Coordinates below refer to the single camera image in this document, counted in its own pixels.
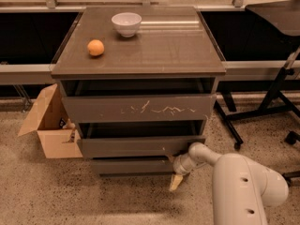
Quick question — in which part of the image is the grey middle drawer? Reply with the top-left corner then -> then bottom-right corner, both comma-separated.
77,121 -> 205,158

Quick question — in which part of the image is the black office chair base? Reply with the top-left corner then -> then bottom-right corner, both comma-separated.
282,131 -> 300,187

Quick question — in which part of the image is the orange fruit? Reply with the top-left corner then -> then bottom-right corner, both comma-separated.
87,39 -> 104,56

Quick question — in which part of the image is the grey bottom drawer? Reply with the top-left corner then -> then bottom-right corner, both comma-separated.
91,157 -> 173,175

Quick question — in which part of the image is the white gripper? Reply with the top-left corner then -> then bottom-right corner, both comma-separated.
167,153 -> 200,191

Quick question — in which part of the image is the grey drawer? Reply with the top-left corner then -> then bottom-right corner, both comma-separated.
62,79 -> 216,123
77,121 -> 205,158
91,157 -> 173,175

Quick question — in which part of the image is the black folding stand table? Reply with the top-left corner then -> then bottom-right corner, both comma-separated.
215,0 -> 300,150

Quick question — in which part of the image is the grey top drawer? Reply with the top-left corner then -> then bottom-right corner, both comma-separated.
62,79 -> 216,123

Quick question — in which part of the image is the dark grey drawer cabinet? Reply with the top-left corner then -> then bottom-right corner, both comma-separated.
51,6 -> 227,178

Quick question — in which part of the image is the open cardboard box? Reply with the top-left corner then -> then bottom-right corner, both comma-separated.
18,83 -> 83,158

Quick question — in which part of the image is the white ceramic bowl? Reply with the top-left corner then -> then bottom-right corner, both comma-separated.
112,12 -> 142,38

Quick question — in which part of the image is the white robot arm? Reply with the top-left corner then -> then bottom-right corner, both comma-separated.
170,142 -> 289,225

